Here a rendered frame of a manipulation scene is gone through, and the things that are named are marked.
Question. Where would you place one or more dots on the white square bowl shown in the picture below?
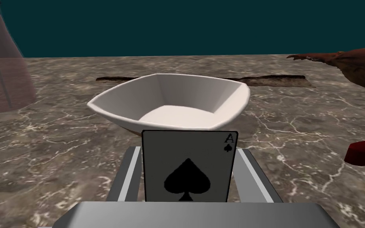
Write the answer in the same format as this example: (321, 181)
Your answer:
(169, 104)

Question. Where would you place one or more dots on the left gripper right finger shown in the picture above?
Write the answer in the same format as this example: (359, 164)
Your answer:
(252, 177)

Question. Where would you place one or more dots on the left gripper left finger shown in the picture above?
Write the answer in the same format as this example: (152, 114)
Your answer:
(128, 177)

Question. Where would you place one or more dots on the ace of spades playing card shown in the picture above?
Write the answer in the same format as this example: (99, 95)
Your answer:
(187, 167)

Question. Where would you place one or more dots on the brown onion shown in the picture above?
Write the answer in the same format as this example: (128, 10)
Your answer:
(356, 65)

